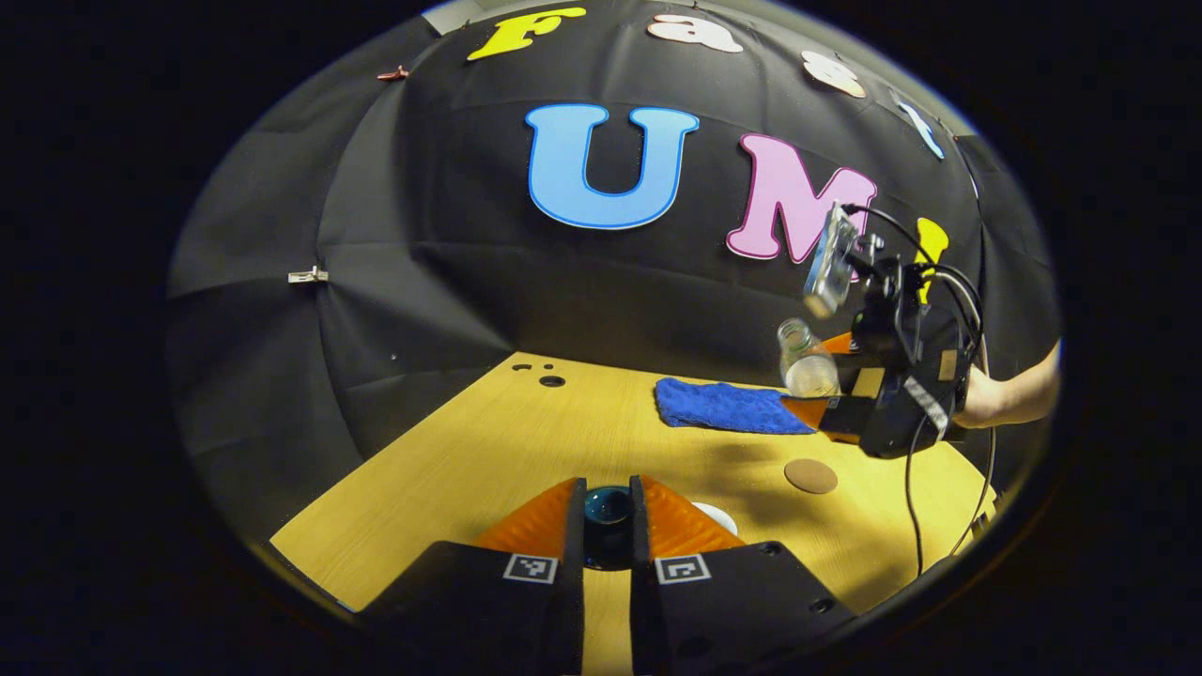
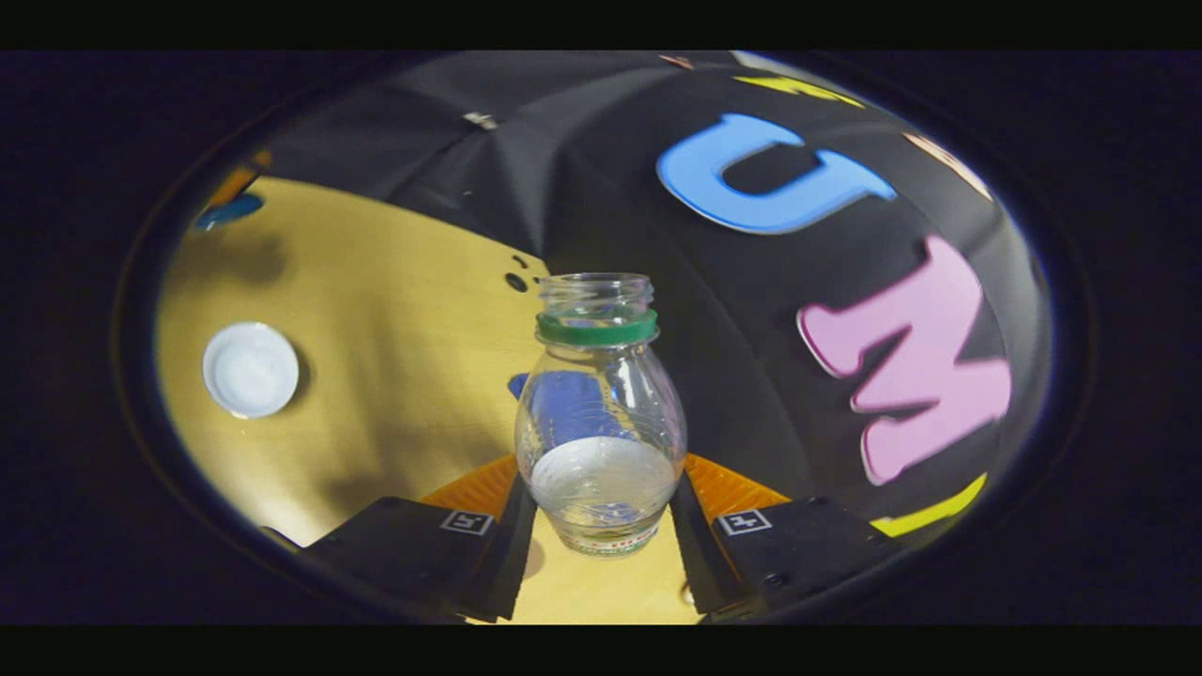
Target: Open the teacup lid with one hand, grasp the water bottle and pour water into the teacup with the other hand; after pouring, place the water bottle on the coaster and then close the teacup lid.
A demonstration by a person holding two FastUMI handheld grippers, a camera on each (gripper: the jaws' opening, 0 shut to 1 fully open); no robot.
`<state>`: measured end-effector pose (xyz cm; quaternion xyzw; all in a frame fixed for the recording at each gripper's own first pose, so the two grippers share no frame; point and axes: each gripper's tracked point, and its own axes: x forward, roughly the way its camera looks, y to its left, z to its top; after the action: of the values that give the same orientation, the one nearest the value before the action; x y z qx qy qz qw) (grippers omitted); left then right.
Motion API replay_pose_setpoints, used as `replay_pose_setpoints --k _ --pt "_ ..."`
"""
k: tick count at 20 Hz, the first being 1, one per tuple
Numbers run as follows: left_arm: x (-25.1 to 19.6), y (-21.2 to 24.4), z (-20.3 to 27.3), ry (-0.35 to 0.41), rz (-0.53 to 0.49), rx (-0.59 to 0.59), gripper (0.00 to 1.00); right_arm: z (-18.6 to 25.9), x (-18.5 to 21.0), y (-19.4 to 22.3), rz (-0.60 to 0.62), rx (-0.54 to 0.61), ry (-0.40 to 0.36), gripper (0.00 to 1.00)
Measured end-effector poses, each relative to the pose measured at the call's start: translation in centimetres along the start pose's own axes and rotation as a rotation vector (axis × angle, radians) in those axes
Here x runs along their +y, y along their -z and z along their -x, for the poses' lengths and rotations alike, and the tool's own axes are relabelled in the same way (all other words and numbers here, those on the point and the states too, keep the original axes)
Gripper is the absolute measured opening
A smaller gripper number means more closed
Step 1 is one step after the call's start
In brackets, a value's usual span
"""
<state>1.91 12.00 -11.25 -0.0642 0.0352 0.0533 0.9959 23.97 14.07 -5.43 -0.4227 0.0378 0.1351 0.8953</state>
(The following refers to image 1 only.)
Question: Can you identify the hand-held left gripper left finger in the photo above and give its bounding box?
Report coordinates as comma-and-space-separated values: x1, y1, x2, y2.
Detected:
360, 476, 589, 676

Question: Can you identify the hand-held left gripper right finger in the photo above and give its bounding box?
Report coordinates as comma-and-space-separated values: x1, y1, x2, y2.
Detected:
626, 473, 856, 676

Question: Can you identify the clear water bottle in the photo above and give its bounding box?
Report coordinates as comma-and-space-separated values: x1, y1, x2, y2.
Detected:
777, 317, 841, 398

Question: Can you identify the dark blue teacup lid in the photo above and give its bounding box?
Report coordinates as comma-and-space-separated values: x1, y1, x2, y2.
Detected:
582, 484, 636, 572

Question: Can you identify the brown round coaster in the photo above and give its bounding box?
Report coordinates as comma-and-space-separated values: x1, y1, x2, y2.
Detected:
784, 458, 839, 495

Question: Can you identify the blue towel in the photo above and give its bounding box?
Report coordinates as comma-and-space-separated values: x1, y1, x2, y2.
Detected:
655, 376, 818, 436

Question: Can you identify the black backdrop cloth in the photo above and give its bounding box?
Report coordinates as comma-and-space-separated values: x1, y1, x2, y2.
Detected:
167, 5, 1062, 545

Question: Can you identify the black cable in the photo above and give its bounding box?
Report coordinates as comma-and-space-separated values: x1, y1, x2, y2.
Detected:
840, 201, 998, 579

